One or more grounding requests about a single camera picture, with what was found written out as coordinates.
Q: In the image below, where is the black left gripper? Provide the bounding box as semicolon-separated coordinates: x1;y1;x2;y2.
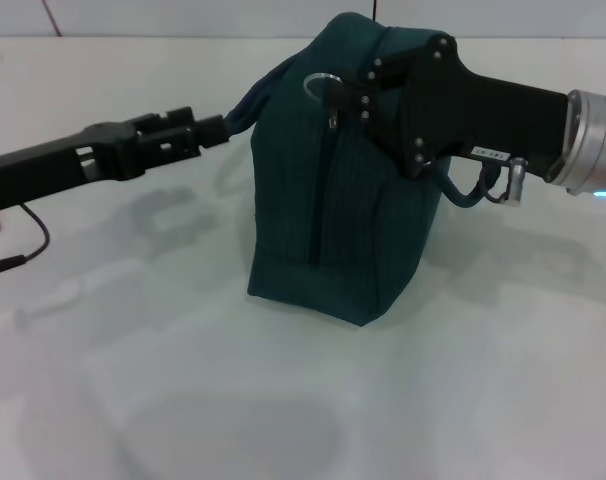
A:
0;105;230;211

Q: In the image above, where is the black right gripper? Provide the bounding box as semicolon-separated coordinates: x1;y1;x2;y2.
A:
324;35;570;180

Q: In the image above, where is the dark teal insulated lunch bag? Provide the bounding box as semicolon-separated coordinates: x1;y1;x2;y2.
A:
222;12;504;331

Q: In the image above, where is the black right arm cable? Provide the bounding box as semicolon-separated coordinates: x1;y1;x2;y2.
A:
475;157;528;206

